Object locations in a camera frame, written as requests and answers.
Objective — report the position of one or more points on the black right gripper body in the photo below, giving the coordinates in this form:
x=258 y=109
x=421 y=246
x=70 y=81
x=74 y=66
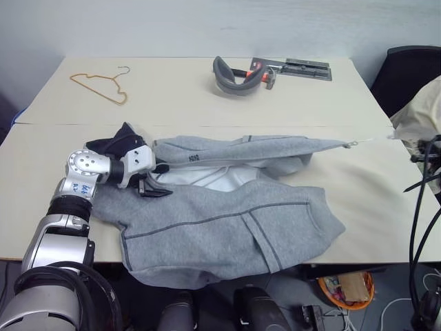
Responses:
x=435 y=162

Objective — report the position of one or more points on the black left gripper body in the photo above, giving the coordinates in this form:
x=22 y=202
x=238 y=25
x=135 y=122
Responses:
x=143 y=181

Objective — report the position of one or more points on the grey zip jacket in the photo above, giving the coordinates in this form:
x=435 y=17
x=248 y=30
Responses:
x=220 y=227

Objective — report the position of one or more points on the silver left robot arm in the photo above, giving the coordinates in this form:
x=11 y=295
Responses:
x=48 y=248

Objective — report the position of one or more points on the cream cloth bundle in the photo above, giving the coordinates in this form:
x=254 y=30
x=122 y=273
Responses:
x=420 y=110

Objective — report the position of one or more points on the black office chair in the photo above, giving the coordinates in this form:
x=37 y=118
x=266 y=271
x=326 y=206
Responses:
x=406 y=79

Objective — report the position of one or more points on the grey padded curved band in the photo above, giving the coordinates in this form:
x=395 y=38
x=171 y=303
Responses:
x=230 y=84

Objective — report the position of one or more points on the dark rounded shape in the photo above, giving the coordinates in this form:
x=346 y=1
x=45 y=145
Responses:
x=260 y=308
x=179 y=312

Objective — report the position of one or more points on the orange basket with clutter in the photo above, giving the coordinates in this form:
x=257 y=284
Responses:
x=346 y=286

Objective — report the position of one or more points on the black and red clamp tool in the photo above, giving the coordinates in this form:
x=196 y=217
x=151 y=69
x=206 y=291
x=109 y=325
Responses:
x=303 y=69

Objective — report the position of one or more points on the small black box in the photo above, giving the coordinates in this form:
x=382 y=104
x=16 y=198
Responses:
x=311 y=315

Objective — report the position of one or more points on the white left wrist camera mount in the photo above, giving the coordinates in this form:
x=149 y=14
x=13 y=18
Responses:
x=138 y=160

